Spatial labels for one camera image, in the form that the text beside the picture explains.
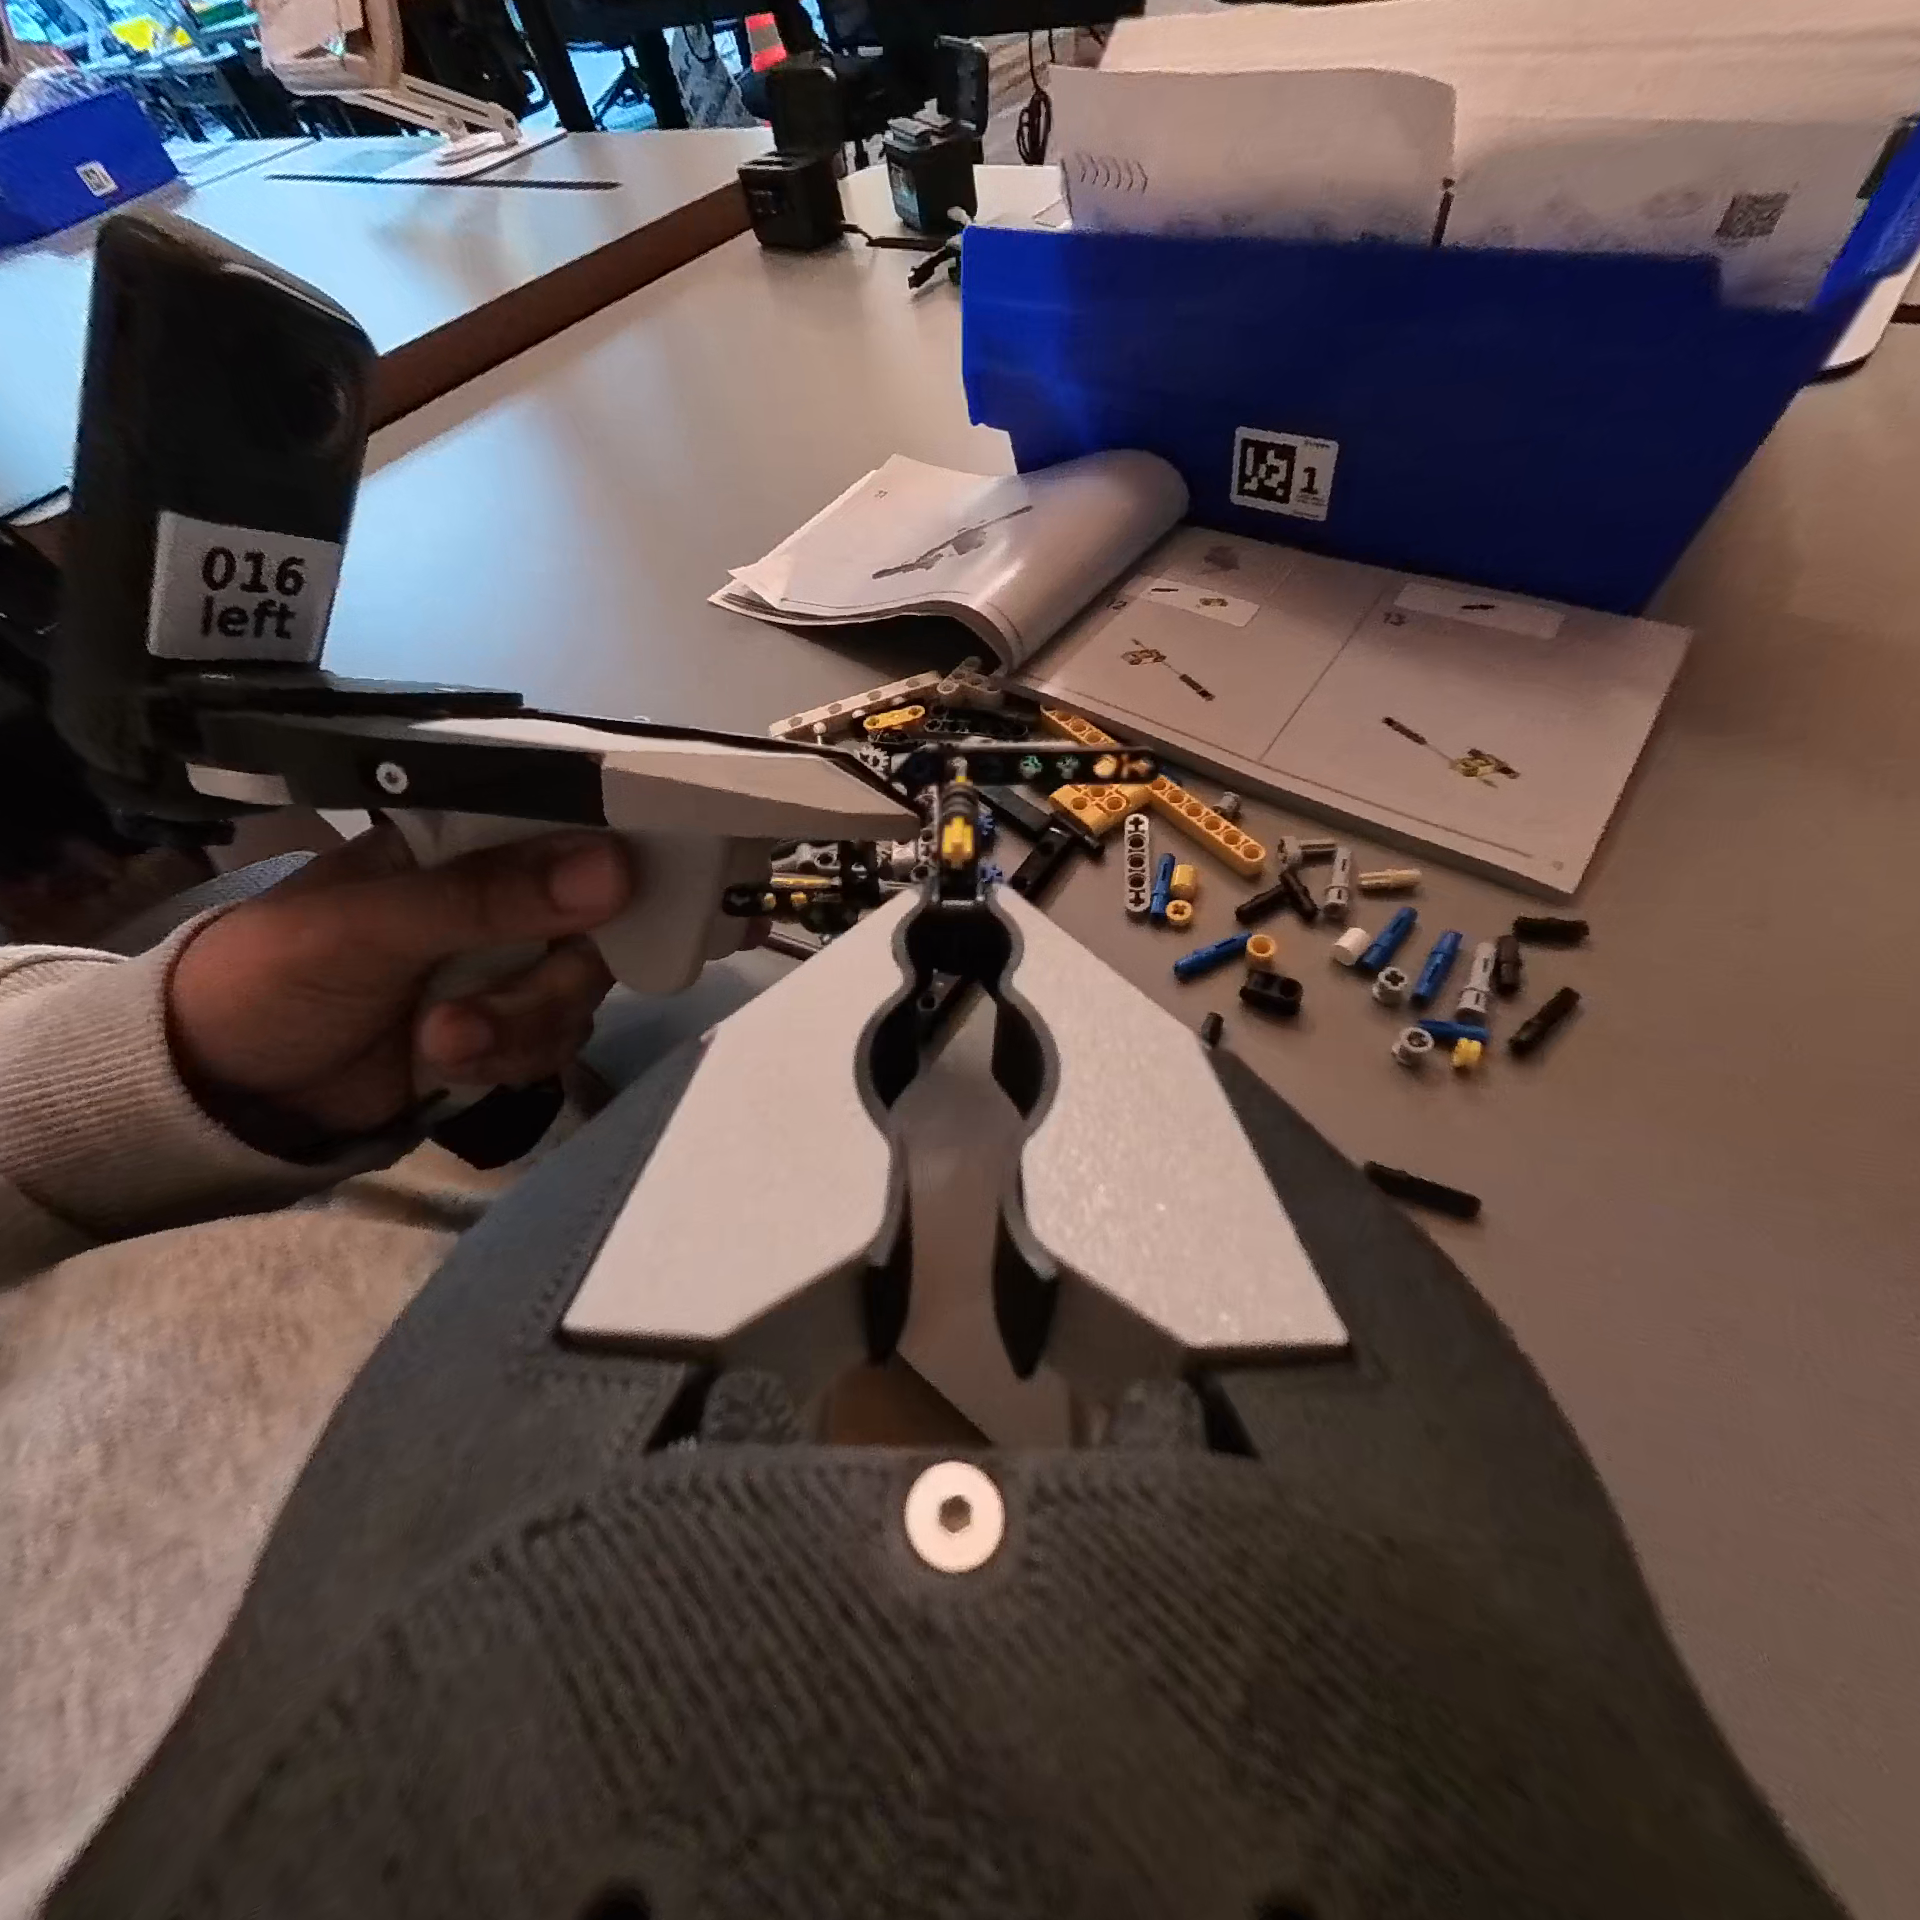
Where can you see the person's left forearm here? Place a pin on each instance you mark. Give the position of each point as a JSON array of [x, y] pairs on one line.
[[90, 1080]]

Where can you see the small blue storage bin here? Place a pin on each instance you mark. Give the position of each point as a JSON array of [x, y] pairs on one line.
[[77, 159]]

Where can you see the black charger block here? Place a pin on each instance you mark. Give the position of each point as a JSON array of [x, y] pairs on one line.
[[930, 173], [792, 165]]

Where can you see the small black yellow lego assembly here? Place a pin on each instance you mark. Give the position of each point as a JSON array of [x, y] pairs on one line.
[[960, 844]]

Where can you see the black lego pin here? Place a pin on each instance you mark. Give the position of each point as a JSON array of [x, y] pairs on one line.
[[1423, 1190]]

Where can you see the pile of lego pieces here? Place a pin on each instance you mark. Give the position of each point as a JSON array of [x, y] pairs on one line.
[[1118, 803]]

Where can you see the open lego instruction booklet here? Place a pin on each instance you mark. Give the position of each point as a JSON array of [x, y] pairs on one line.
[[1349, 691]]

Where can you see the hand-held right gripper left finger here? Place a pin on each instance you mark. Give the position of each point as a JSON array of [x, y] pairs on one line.
[[720, 1185]]

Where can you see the pale wooden stand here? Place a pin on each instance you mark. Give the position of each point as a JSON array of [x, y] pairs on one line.
[[406, 83]]

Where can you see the black lego frame assembly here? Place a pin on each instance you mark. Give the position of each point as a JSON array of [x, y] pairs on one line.
[[1050, 766]]

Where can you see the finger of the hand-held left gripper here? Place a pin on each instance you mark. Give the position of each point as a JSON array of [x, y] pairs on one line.
[[734, 787], [630, 729]]

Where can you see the black flat strip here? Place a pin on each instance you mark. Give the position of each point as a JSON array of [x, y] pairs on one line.
[[450, 183]]

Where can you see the person's grey clothing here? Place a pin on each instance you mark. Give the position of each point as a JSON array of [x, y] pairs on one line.
[[149, 1424]]

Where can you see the white paper sheets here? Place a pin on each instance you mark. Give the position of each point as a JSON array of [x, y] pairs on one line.
[[1275, 136]]

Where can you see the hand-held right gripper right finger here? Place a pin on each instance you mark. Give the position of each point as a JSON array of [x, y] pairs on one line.
[[1184, 1185]]

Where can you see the person's left hand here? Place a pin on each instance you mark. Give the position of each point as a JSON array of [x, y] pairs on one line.
[[330, 991]]

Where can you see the large blue storage bin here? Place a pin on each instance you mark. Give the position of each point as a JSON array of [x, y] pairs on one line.
[[1424, 376]]

